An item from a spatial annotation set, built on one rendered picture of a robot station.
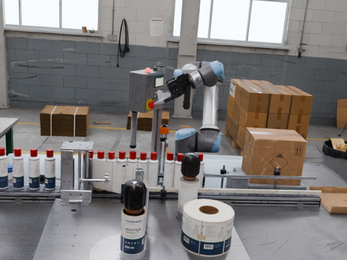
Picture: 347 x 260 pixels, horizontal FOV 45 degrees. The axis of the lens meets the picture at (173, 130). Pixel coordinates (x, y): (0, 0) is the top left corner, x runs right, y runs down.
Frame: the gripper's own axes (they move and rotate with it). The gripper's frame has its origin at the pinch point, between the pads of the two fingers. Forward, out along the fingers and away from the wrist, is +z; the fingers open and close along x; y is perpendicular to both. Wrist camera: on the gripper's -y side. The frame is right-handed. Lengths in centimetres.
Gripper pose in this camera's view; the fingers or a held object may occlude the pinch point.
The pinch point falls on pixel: (156, 104)
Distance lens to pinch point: 201.8
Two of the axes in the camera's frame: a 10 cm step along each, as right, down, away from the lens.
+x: 1.2, 2.7, -9.6
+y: -4.4, -8.5, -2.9
